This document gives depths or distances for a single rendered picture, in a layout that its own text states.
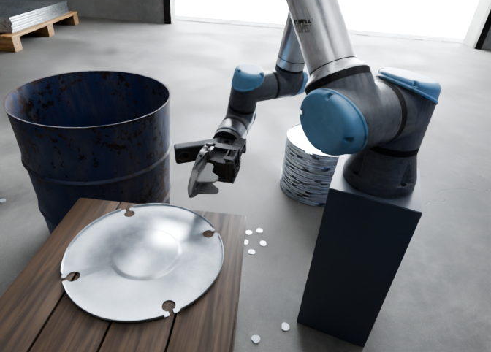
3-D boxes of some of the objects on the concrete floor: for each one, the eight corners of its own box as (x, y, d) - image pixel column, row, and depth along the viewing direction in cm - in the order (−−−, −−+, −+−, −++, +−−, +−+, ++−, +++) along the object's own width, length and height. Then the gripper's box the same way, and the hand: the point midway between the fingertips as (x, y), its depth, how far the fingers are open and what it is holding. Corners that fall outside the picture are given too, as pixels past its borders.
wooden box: (101, 297, 98) (79, 196, 80) (237, 313, 97) (247, 215, 79) (8, 481, 64) (-69, 381, 46) (215, 509, 63) (223, 418, 45)
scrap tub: (78, 186, 140) (52, 65, 115) (185, 194, 141) (182, 75, 115) (18, 269, 105) (-39, 120, 79) (161, 278, 106) (150, 134, 80)
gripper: (247, 128, 86) (218, 186, 70) (246, 158, 92) (219, 217, 76) (213, 123, 87) (177, 177, 72) (215, 152, 93) (182, 208, 78)
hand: (188, 191), depth 75 cm, fingers closed
